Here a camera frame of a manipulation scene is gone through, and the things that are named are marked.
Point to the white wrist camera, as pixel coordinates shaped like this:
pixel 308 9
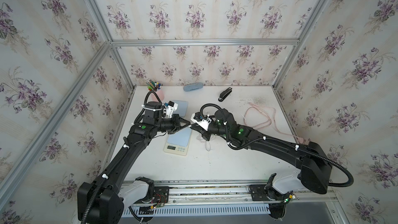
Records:
pixel 201 122
pixel 170 108

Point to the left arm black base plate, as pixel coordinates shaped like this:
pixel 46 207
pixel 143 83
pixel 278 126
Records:
pixel 159 197

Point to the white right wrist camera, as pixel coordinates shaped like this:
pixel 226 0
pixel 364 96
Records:
pixel 201 122

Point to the aluminium mounting rail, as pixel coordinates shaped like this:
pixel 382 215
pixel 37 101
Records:
pixel 190 192

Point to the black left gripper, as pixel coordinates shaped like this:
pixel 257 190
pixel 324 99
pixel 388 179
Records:
pixel 176 125

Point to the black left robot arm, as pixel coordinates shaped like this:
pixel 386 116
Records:
pixel 104 200

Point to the blue fabric glasses case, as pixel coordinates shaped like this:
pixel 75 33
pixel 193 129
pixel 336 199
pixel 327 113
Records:
pixel 193 87

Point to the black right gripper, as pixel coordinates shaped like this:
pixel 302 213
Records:
pixel 204 134

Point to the pink metal pen bucket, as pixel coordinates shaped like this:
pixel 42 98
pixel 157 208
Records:
pixel 160 94

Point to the black stapler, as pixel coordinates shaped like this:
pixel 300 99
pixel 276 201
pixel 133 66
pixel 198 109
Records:
pixel 224 94

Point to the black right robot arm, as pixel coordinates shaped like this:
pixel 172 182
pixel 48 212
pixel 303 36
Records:
pixel 316 171

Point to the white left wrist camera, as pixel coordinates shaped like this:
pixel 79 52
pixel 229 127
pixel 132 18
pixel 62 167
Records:
pixel 170 108

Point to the blue cream kitchen scale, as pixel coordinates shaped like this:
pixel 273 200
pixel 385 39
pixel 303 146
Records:
pixel 178 143

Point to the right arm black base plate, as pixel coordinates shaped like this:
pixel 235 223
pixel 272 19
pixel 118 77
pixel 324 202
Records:
pixel 267 193

